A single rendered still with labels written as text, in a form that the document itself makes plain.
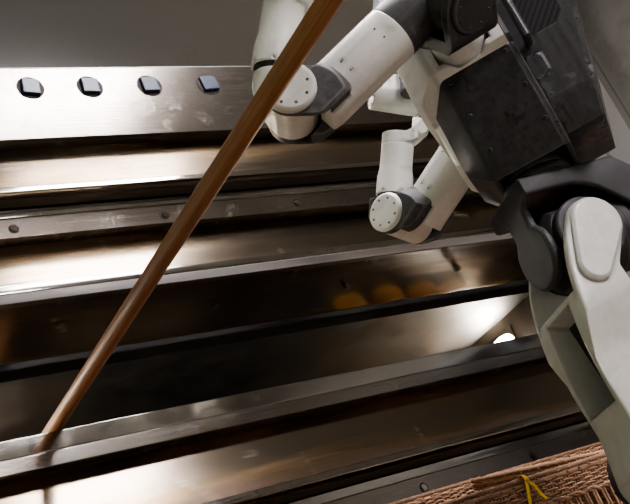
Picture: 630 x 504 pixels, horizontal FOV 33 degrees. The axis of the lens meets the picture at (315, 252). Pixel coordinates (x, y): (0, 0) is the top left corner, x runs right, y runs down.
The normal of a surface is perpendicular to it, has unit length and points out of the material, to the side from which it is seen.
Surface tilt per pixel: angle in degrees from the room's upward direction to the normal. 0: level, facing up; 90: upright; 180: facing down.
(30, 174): 70
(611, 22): 90
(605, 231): 90
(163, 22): 180
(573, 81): 90
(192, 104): 90
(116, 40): 180
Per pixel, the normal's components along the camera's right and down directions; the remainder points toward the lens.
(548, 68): -0.36, -0.26
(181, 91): 0.42, -0.53
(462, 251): 0.44, 0.73
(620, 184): 0.19, -0.49
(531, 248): -0.91, 0.24
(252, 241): 0.27, -0.79
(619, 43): -0.80, 0.07
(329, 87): -0.03, -0.29
